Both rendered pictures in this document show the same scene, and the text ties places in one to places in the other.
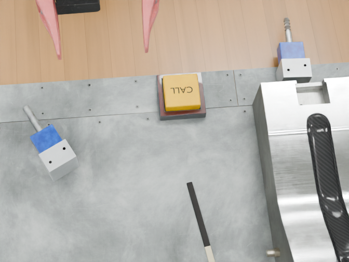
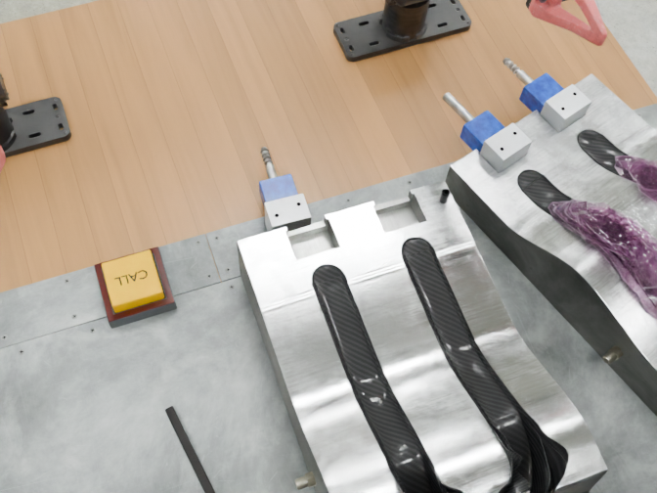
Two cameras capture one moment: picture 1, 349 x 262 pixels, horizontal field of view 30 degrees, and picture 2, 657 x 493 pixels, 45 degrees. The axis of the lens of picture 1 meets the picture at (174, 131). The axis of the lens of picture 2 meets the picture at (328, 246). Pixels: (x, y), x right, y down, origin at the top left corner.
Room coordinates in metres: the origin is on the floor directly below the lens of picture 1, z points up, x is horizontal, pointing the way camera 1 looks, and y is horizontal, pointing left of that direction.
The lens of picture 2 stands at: (0.04, -0.14, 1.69)
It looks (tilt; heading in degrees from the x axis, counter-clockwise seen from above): 62 degrees down; 346
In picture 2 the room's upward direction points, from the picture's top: 6 degrees clockwise
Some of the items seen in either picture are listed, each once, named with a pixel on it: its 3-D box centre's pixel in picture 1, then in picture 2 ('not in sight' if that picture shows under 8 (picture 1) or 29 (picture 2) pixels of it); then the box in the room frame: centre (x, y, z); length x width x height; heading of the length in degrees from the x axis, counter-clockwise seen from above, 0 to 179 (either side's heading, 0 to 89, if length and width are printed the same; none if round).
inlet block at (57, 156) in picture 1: (44, 138); not in sight; (0.36, 0.21, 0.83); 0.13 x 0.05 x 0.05; 40
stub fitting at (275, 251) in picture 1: (272, 252); (305, 481); (0.21, -0.17, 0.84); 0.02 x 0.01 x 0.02; 102
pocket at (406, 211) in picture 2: not in sight; (396, 218); (0.49, -0.32, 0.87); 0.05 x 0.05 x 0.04; 12
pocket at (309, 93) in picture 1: (309, 96); (311, 244); (0.47, -0.22, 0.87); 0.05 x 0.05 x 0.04; 12
